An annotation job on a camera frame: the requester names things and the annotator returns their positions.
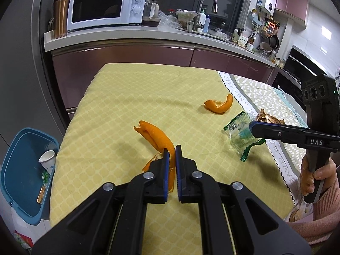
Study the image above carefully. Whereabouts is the kitchen counter with pink cabinets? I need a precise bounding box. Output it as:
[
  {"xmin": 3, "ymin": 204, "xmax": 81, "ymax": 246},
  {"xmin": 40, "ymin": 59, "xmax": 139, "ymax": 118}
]
[{"xmin": 44, "ymin": 23, "xmax": 277, "ymax": 115}]

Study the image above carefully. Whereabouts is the grey refrigerator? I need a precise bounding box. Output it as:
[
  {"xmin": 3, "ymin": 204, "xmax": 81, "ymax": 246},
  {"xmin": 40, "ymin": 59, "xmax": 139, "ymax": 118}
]
[{"xmin": 0, "ymin": 0, "xmax": 71, "ymax": 154}]

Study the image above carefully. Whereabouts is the long orange peel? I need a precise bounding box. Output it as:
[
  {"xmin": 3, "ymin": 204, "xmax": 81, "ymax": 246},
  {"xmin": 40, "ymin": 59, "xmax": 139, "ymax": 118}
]
[{"xmin": 133, "ymin": 120, "xmax": 177, "ymax": 193}]

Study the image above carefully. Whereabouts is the blue plastic bin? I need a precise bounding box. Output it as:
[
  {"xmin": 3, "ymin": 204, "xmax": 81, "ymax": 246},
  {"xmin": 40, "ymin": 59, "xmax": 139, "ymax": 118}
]
[{"xmin": 0, "ymin": 127, "xmax": 60, "ymax": 225}]

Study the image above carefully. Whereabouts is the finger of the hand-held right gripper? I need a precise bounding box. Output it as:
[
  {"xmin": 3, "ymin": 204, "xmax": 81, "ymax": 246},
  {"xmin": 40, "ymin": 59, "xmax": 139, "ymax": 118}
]
[{"xmin": 249, "ymin": 120, "xmax": 307, "ymax": 145}]

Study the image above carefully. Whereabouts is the black frying pan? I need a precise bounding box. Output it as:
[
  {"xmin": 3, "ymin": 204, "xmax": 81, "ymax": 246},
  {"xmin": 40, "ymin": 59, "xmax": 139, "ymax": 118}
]
[{"xmin": 269, "ymin": 34, "xmax": 280, "ymax": 50}]

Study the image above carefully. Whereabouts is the yellow patterned tablecloth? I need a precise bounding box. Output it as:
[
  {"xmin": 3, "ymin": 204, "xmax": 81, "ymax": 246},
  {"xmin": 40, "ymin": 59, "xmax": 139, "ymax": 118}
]
[{"xmin": 49, "ymin": 63, "xmax": 295, "ymax": 255}]

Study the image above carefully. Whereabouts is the white pump soap bottle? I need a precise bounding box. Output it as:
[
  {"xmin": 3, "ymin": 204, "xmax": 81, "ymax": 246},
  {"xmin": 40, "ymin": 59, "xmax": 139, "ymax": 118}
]
[{"xmin": 198, "ymin": 8, "xmax": 208, "ymax": 32}]

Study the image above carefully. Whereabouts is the person's right hand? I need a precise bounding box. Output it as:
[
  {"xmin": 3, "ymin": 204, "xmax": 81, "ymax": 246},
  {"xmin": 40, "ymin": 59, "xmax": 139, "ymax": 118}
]
[{"xmin": 300, "ymin": 155, "xmax": 336, "ymax": 196}]

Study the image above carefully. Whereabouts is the glass jar with handle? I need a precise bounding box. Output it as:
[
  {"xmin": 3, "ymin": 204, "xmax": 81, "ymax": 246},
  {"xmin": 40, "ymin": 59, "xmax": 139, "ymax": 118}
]
[{"xmin": 143, "ymin": 0, "xmax": 160, "ymax": 20}]

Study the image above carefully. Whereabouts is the pink wall cabinet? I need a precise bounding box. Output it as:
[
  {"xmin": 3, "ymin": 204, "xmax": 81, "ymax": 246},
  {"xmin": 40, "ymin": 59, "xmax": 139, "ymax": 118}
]
[{"xmin": 273, "ymin": 0, "xmax": 309, "ymax": 23}]

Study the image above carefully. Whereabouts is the white grey patterned tablecloth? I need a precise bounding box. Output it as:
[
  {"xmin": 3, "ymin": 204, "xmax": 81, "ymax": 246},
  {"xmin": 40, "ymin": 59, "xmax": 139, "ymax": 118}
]
[{"xmin": 218, "ymin": 70, "xmax": 314, "ymax": 218}]

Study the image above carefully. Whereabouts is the copper thermos flask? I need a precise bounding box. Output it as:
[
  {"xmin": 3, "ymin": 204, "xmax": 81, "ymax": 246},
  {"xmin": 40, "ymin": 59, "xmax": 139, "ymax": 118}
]
[{"xmin": 53, "ymin": 0, "xmax": 72, "ymax": 39}]

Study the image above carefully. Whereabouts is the brown crumpled wrapper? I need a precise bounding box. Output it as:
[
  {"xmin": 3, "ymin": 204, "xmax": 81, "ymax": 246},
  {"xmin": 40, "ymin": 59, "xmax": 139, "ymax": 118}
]
[{"xmin": 256, "ymin": 108, "xmax": 286, "ymax": 125}]

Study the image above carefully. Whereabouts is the bowl covered with plastic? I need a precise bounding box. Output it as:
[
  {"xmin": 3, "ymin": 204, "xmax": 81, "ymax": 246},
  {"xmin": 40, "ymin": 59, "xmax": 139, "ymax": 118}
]
[{"xmin": 177, "ymin": 9, "xmax": 197, "ymax": 30}]

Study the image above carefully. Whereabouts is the curled orange peel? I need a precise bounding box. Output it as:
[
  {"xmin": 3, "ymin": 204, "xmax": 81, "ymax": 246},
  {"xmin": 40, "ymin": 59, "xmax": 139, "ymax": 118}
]
[{"xmin": 204, "ymin": 94, "xmax": 233, "ymax": 115}]

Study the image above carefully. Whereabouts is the white microwave oven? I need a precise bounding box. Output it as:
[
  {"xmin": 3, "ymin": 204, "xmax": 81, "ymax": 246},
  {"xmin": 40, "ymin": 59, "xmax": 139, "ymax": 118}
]
[{"xmin": 66, "ymin": 0, "xmax": 145, "ymax": 32}]

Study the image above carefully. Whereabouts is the clear green-edged plastic wrapper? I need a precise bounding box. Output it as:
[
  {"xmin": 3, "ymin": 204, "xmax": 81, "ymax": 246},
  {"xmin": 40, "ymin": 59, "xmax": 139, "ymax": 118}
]
[{"xmin": 222, "ymin": 112, "xmax": 266, "ymax": 162}]

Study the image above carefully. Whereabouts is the clear plastic bag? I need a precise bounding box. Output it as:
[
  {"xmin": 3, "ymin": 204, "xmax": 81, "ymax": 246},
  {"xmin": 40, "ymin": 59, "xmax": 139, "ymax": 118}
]
[{"xmin": 159, "ymin": 10, "xmax": 181, "ymax": 28}]

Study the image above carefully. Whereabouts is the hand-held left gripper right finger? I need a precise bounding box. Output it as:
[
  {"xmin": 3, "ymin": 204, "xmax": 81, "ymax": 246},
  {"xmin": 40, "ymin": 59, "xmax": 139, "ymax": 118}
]
[{"xmin": 175, "ymin": 145, "xmax": 311, "ymax": 255}]

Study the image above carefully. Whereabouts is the black range hood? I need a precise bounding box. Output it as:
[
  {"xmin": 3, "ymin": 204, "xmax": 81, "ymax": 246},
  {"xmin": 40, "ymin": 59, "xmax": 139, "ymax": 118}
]
[{"xmin": 288, "ymin": 46, "xmax": 332, "ymax": 78}]

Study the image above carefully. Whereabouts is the black gas stove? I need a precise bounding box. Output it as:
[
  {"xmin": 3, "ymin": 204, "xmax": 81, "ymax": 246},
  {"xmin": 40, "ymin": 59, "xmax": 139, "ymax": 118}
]
[{"xmin": 282, "ymin": 68, "xmax": 303, "ymax": 83}]

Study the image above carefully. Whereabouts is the person's right forearm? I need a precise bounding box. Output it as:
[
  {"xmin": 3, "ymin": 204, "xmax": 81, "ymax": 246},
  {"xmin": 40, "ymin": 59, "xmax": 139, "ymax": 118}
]
[{"xmin": 288, "ymin": 175, "xmax": 340, "ymax": 245}]

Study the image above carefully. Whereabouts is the small gold wrapper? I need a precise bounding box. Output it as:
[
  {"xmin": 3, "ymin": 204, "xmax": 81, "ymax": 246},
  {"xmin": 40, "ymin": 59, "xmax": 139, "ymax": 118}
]
[{"xmin": 37, "ymin": 186, "xmax": 47, "ymax": 204}]

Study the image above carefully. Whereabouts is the white paper cup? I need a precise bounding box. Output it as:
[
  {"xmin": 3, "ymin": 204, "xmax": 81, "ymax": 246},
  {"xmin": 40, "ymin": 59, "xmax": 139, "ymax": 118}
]
[{"xmin": 38, "ymin": 150, "xmax": 56, "ymax": 169}]

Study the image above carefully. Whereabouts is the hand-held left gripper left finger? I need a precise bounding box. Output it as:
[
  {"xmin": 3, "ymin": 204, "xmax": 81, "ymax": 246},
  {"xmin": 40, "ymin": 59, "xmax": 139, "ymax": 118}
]
[{"xmin": 30, "ymin": 148, "xmax": 170, "ymax": 255}]

